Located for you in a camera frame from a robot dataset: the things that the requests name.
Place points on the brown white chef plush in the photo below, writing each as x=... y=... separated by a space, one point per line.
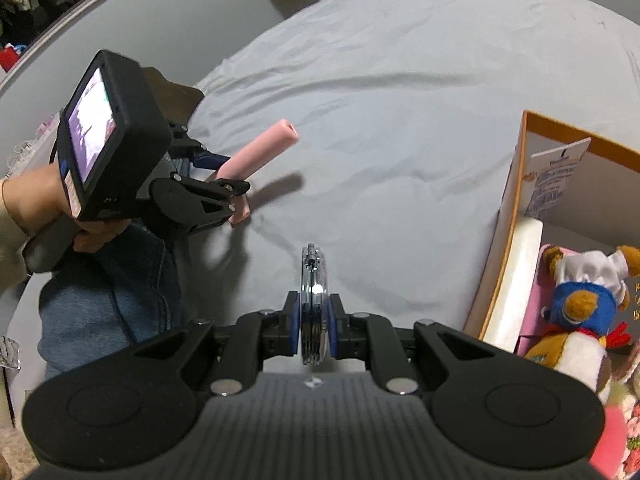
x=589 y=289

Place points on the pink card wallet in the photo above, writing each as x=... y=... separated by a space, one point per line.
x=537 y=310

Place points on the pink fluffy pompom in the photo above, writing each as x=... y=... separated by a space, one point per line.
x=609 y=453

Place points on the white lotion tube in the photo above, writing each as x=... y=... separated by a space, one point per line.
x=546 y=176

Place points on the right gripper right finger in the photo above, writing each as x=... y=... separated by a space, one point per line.
x=337 y=327

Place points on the person left hand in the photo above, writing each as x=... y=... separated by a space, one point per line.
x=35 y=199

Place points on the dark brown sock foot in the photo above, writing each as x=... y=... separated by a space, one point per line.
x=177 y=102

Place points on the pink tube case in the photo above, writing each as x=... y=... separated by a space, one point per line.
x=261 y=151

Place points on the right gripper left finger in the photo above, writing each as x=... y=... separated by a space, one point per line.
x=291 y=315

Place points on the orange cardboard storage box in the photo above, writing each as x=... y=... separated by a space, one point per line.
x=599 y=210

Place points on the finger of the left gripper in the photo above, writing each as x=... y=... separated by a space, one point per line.
x=209 y=160

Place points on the round pink compact mirror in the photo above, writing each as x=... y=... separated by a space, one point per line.
x=314 y=306

